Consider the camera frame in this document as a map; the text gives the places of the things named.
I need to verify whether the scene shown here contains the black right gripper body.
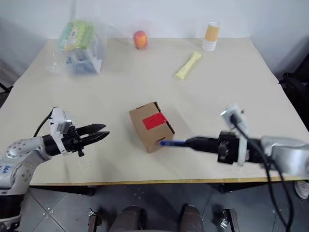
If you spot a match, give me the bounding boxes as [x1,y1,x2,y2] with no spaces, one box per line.
[217,131,241,166]

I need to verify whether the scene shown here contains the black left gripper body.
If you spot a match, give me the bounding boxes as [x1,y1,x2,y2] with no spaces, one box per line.
[60,125,85,158]

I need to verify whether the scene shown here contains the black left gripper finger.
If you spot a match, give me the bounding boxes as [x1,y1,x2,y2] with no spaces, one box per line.
[80,131,111,146]
[76,123,107,136]

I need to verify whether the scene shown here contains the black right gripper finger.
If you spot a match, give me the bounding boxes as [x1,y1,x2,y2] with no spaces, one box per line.
[184,136,220,146]
[186,144,219,154]

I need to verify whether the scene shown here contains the blue pen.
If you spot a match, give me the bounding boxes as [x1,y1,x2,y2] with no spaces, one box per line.
[159,139,188,147]

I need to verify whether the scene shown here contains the brown cardboard box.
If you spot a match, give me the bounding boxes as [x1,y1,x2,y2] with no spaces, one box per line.
[128,101,176,154]

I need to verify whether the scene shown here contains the red tape strip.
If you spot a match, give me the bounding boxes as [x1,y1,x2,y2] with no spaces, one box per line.
[142,112,169,131]

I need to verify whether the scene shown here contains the blue white box in bag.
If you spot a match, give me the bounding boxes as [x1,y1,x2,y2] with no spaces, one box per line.
[64,47,102,74]

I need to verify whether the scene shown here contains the dark rounded shape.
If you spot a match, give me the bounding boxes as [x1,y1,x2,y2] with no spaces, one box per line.
[110,205,148,232]
[180,203,211,232]

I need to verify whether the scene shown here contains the long yellow snack pack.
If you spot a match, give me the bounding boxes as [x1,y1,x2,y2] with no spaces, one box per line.
[174,50,202,81]

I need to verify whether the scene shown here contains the clear plastic bag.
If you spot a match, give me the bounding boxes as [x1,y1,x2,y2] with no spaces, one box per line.
[44,16,109,78]

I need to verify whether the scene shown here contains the white shoe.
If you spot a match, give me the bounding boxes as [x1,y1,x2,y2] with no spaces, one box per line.
[294,180,309,200]

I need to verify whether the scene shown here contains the black stand leg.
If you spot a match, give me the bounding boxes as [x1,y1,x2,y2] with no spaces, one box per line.
[0,81,13,94]

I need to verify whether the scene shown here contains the green package in bag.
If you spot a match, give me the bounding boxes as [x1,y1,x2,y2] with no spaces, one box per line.
[56,20,96,52]

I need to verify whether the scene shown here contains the red yellow apple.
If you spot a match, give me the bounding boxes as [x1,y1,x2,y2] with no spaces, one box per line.
[133,30,149,50]

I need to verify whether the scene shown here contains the orange white paper cup stack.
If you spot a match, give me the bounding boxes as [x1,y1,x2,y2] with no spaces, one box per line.
[201,21,221,52]

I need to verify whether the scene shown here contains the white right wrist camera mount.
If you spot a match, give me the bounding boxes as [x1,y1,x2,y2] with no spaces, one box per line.
[220,103,250,167]

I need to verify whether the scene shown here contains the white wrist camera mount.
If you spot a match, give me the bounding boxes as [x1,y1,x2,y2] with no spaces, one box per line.
[220,103,250,167]
[49,107,73,155]

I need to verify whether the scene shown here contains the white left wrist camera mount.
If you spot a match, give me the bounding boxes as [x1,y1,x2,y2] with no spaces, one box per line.
[49,107,73,155]

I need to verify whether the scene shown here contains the black table frame bar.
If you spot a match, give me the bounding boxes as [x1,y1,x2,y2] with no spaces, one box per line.
[28,185,95,197]
[207,183,270,194]

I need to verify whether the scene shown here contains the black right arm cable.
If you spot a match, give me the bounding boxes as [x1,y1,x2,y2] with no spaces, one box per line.
[229,113,295,232]

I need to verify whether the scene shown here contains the metal floor bracket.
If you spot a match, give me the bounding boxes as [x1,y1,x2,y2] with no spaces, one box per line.
[219,208,240,232]
[87,208,104,232]

